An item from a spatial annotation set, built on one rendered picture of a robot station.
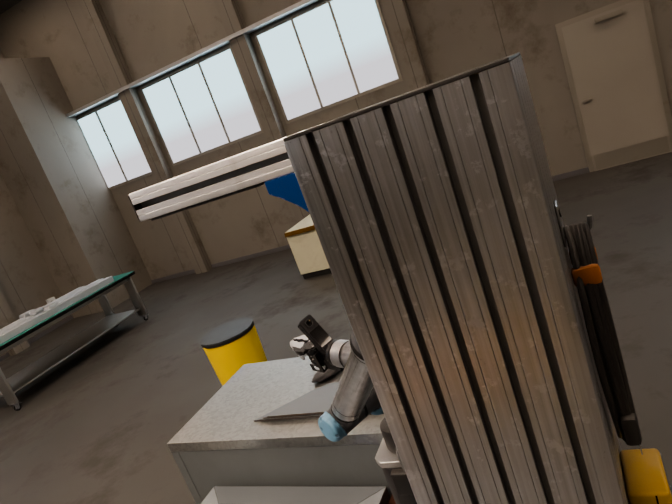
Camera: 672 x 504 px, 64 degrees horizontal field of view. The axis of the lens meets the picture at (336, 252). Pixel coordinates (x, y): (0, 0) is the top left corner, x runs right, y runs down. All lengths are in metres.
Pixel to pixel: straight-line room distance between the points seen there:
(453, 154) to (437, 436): 0.35
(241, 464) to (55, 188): 9.67
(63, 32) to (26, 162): 2.62
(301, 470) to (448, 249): 1.59
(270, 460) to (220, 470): 0.26
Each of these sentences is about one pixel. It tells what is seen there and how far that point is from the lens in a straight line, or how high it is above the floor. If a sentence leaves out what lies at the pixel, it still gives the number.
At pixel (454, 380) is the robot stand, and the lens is 0.66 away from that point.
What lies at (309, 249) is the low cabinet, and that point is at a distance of 7.61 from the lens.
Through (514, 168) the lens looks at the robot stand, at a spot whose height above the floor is 1.93.
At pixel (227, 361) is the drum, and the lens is 4.36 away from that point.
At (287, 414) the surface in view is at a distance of 2.10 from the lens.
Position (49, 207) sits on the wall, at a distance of 11.66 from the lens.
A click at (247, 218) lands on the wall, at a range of 10.52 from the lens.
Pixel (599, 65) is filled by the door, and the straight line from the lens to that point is 8.69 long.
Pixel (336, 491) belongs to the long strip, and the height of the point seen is 0.87.
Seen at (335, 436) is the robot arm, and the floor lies 1.33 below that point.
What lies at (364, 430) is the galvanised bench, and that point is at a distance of 1.87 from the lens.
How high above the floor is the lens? 2.03
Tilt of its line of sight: 13 degrees down
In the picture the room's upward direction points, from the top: 20 degrees counter-clockwise
